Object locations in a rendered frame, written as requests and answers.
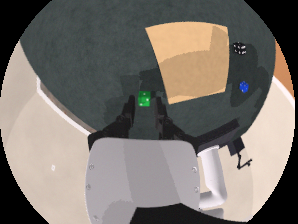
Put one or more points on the green die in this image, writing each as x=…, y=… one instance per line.
x=144, y=98

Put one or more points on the tan flat mat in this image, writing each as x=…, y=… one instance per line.
x=193, y=58

